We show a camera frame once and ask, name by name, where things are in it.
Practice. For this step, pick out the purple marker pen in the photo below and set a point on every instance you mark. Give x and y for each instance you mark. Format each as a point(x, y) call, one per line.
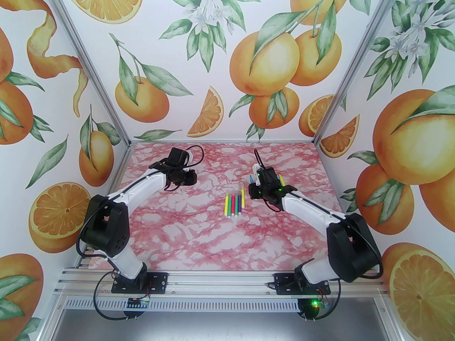
point(240, 203)

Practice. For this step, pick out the green marker pen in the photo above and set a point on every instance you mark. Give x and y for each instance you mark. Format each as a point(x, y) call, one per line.
point(230, 206)
point(236, 205)

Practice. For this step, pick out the pink marker pen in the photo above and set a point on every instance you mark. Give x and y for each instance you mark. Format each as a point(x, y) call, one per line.
point(233, 206)

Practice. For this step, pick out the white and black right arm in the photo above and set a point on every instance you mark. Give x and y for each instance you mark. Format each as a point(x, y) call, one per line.
point(309, 208)

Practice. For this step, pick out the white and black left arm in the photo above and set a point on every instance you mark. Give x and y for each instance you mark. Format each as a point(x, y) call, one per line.
point(142, 187)

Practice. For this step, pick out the pink marble pattern mat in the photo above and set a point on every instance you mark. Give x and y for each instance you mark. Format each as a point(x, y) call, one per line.
point(213, 240)

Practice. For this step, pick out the small circuit board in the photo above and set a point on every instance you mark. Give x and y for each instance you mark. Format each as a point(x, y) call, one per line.
point(322, 303)
point(138, 302)

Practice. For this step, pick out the perforated metal strip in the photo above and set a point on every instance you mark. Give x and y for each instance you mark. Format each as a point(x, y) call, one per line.
point(220, 304)

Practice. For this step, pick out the black round unit with LED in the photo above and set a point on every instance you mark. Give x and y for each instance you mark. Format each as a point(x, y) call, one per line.
point(308, 310)

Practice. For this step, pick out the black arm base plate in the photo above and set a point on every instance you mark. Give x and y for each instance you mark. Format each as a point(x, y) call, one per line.
point(284, 284)
point(160, 282)

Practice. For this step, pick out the aluminium frame post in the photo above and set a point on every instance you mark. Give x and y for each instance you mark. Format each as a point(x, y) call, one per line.
point(341, 94)
point(107, 99)

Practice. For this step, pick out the aluminium front rail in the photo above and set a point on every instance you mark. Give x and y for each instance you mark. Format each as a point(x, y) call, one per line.
point(220, 282)

